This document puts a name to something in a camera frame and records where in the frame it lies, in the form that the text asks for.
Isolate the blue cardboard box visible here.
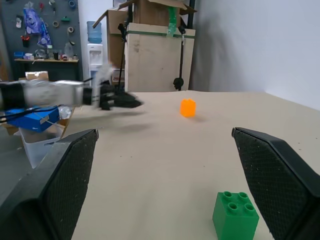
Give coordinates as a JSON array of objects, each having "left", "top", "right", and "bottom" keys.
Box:
[{"left": 4, "top": 105, "right": 62, "bottom": 134}]

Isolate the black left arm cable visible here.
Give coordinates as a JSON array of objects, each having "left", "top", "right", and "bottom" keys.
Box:
[{"left": 0, "top": 105, "right": 61, "bottom": 122}]

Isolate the wooden shelf board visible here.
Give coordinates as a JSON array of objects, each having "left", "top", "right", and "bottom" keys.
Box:
[{"left": 14, "top": 58, "right": 80, "bottom": 64}]

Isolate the open brown cardboard box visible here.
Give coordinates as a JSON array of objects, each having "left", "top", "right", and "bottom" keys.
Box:
[{"left": 117, "top": 0, "right": 198, "bottom": 26}]

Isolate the green tape strip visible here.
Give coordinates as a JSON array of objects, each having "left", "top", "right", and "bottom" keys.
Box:
[{"left": 165, "top": 5, "right": 179, "bottom": 39}]

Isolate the white plastic bin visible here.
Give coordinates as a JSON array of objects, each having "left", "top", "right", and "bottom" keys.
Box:
[{"left": 13, "top": 127, "right": 64, "bottom": 169}]

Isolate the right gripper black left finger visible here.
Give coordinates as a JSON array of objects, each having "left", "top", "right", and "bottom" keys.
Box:
[{"left": 0, "top": 128, "right": 99, "bottom": 240}]

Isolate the clear plastic bottle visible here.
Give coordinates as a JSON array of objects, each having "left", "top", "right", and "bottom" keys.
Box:
[{"left": 58, "top": 105, "right": 74, "bottom": 120}]

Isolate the light wooden crate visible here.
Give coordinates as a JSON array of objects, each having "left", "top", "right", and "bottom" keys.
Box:
[{"left": 124, "top": 22, "right": 197, "bottom": 93}]

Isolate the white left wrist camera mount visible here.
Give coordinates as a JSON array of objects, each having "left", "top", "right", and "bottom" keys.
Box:
[{"left": 90, "top": 63, "right": 114, "bottom": 109}]

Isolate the blue purple plastic bag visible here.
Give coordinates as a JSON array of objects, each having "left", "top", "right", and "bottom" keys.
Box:
[{"left": 23, "top": 6, "right": 53, "bottom": 48}]

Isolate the grey pegboard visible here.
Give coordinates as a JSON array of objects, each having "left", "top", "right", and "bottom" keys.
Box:
[{"left": 0, "top": 0, "right": 81, "bottom": 61}]

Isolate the orange toy brick cube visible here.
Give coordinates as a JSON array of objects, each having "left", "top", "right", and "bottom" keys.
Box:
[{"left": 179, "top": 98, "right": 197, "bottom": 118}]

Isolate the black stand pole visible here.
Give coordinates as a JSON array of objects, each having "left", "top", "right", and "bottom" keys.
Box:
[
  {"left": 172, "top": 25, "right": 186, "bottom": 92},
  {"left": 116, "top": 23, "right": 127, "bottom": 89}
]

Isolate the green toy brick cube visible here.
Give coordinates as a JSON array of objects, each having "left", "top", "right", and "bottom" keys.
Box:
[{"left": 212, "top": 190, "right": 261, "bottom": 240}]

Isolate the tall brown cardboard box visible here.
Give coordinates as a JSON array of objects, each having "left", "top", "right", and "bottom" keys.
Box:
[{"left": 92, "top": 8, "right": 131, "bottom": 70}]

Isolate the blue water bottle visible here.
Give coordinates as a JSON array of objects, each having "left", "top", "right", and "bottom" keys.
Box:
[{"left": 86, "top": 20, "right": 104, "bottom": 45}]

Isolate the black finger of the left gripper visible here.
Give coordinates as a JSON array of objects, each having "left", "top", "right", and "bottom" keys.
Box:
[
  {"left": 113, "top": 98, "right": 146, "bottom": 110},
  {"left": 115, "top": 91, "right": 141, "bottom": 101}
]

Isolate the white water dispenser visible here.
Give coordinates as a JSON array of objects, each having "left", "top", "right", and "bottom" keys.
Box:
[{"left": 86, "top": 43, "right": 104, "bottom": 81}]

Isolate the small open cardboard box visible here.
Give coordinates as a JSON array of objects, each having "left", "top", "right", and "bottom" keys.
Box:
[{"left": 24, "top": 70, "right": 50, "bottom": 82}]

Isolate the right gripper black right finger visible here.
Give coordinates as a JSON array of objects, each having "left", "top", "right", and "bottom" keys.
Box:
[{"left": 231, "top": 126, "right": 320, "bottom": 240}]

